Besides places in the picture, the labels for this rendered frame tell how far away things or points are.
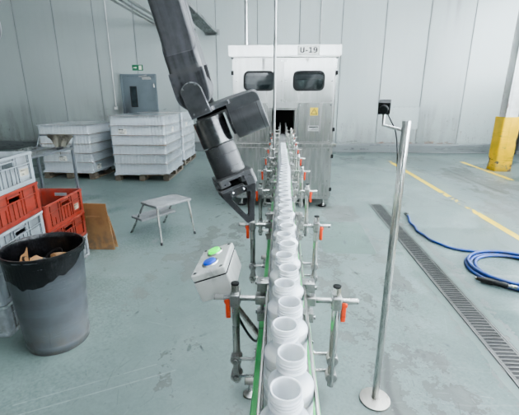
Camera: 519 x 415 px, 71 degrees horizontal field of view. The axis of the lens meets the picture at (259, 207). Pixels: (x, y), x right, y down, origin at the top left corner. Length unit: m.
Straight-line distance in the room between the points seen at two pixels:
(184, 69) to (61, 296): 1.95
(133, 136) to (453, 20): 8.38
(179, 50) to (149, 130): 6.26
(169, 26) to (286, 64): 4.31
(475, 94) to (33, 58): 12.08
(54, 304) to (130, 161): 4.90
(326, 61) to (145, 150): 3.63
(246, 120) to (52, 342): 2.14
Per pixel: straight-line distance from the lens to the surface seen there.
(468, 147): 11.66
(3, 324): 2.90
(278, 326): 0.55
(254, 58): 4.95
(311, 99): 4.91
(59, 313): 2.46
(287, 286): 0.66
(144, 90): 11.05
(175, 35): 0.63
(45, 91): 12.39
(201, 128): 0.64
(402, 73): 10.89
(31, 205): 3.04
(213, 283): 0.81
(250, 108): 0.63
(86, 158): 7.52
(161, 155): 6.85
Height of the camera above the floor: 1.47
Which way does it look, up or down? 17 degrees down
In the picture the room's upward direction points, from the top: straight up
